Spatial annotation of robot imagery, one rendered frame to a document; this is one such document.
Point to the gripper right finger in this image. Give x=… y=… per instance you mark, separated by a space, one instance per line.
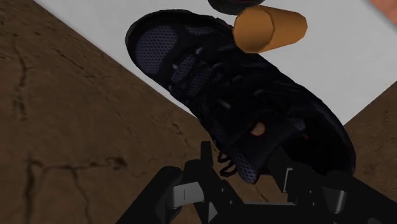
x=313 y=186

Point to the pink object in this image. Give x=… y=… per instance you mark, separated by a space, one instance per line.
x=386 y=7

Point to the orange tapered cylinder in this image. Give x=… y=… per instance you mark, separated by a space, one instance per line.
x=266 y=29

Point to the black mesh sneaker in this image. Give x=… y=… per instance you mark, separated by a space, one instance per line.
x=235 y=93

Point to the black round object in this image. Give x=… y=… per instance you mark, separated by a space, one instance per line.
x=234 y=5

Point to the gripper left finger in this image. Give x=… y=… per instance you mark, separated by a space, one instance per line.
x=192 y=181

